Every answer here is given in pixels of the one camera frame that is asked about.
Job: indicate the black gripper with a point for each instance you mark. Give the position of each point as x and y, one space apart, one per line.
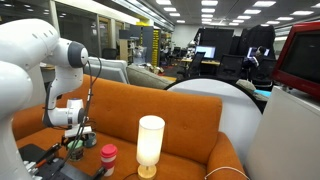
78 137

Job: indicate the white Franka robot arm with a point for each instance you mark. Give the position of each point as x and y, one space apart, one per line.
20 43

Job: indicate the clear glass jar bottle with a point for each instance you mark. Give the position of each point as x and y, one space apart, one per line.
76 154

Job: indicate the blue ceramic cup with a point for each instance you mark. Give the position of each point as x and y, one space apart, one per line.
91 140

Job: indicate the black optical breadboard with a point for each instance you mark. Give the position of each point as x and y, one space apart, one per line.
71 173

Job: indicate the red lidded striped cup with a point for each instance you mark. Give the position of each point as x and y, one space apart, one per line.
108 160

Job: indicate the orange fabric sofa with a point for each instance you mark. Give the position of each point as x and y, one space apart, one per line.
133 106

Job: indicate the white shade table lamp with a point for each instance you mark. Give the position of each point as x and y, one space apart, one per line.
150 140

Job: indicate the white grey chair back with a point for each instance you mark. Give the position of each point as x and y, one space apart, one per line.
108 70

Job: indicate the wooden desk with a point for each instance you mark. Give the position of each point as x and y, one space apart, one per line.
47 68

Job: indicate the grey fabric sofa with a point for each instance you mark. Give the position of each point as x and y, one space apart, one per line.
146 78

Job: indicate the wooden shelf unit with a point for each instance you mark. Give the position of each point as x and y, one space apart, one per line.
124 50

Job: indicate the yellow storage shelf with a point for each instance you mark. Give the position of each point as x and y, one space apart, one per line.
155 46

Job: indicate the grey storage cabinet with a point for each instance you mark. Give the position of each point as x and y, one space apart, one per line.
146 36

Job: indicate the lit computer monitor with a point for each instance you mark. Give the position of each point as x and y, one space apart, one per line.
205 51
250 52

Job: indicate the white round panel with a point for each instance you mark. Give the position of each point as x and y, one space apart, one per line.
233 113

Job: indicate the black partition panel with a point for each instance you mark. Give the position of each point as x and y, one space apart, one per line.
258 35
218 38

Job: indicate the seated person with headphones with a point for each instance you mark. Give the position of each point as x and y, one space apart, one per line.
260 56

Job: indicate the white cabinet under monitor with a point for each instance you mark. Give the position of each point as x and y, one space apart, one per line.
286 140

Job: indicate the red framed monitor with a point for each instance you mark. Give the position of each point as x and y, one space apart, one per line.
300 56

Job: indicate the white wrist mount plate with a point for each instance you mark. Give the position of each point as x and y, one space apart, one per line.
78 131

